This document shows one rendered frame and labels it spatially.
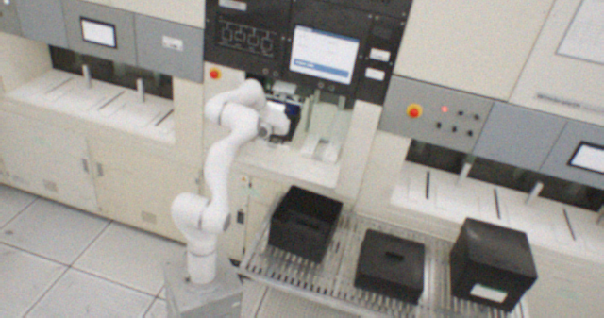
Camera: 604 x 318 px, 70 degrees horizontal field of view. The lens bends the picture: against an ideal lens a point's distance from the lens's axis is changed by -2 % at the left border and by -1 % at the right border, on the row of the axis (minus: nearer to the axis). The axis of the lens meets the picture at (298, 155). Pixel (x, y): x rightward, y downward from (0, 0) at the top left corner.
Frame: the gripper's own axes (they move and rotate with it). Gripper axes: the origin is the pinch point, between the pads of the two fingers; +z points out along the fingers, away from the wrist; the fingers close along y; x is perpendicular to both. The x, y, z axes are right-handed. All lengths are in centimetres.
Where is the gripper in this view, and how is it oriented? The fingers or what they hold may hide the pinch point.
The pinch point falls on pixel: (277, 102)
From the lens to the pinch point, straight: 233.4
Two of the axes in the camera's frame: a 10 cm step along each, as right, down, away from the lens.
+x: 1.4, -8.1, -5.7
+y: 9.7, 2.4, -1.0
